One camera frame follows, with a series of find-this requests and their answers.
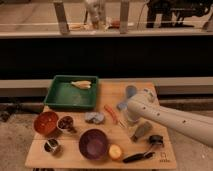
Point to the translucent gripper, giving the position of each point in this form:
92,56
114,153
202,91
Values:
130,118

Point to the grey whiteboard eraser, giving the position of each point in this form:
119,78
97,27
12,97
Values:
141,130

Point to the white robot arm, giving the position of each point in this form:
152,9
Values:
197,127

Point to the green plastic tray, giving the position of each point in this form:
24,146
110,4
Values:
63,95

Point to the blue cup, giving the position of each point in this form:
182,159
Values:
130,91

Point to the black tape roll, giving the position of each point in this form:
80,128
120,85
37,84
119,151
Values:
156,140

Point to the wooden table board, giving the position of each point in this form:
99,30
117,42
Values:
109,93

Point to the yellow apple toy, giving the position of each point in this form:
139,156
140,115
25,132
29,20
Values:
115,152

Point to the purple bowl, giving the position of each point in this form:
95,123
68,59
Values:
93,144

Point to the yellow banana toy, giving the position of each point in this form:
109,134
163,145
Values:
82,84

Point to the small bowl with brown contents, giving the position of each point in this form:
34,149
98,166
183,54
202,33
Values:
65,124

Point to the small metal cup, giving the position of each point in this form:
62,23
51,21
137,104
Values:
52,146

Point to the orange bowl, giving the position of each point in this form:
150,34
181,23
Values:
46,123

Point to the dark machine in background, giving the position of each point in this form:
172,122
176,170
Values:
175,11

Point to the orange handled fork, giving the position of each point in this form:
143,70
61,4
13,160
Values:
114,117

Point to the black handled tool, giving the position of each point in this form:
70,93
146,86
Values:
139,156

